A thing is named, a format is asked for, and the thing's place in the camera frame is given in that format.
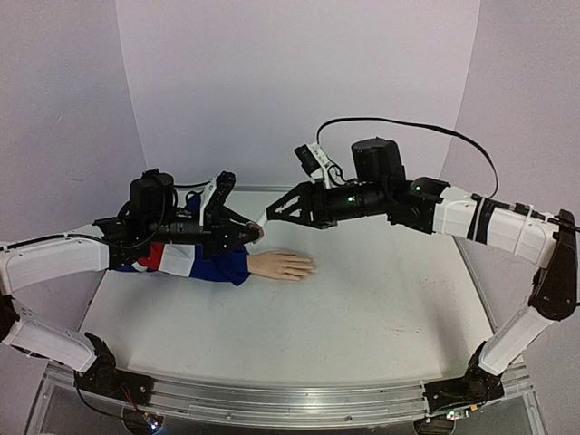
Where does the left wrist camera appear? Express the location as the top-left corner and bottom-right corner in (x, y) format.
(199, 171), (237, 227)

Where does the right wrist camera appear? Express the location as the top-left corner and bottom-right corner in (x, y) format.
(294, 142), (347, 189)

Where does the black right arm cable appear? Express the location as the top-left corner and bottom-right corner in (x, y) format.
(315, 117), (501, 200)

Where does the mannequin hand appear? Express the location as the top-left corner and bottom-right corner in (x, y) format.
(247, 251), (316, 282)

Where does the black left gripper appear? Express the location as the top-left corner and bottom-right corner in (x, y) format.
(147, 206), (261, 261)

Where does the aluminium front rail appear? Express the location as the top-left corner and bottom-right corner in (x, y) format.
(43, 369), (534, 427)

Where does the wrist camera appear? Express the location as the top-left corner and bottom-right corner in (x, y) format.
(294, 142), (347, 189)
(199, 171), (237, 227)

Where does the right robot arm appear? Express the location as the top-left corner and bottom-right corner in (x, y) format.
(262, 138), (579, 422)

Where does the black left base cable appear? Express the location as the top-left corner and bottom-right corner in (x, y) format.
(70, 371), (146, 421)

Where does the blue red white jacket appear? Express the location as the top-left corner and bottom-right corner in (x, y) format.
(103, 194), (251, 288)

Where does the pink nail polish bottle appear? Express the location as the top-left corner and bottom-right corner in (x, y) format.
(246, 222), (264, 244)

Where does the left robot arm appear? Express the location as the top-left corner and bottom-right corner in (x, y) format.
(1, 169), (261, 405)

